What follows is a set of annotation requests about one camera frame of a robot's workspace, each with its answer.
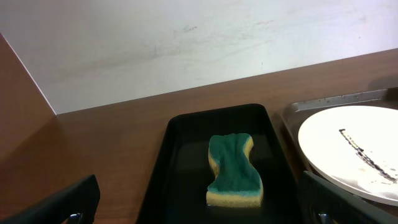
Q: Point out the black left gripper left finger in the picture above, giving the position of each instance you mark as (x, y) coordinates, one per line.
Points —
(76, 203)

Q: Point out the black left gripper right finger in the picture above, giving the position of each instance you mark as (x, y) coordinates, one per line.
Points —
(323, 202)

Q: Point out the white plate with black smear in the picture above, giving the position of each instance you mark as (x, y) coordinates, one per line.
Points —
(355, 148)

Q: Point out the green and yellow sponge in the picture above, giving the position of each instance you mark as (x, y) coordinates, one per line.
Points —
(237, 183)

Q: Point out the large clear brown tray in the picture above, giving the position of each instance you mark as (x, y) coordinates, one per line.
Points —
(296, 113)

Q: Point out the small black tray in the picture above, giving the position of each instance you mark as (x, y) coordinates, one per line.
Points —
(177, 188)

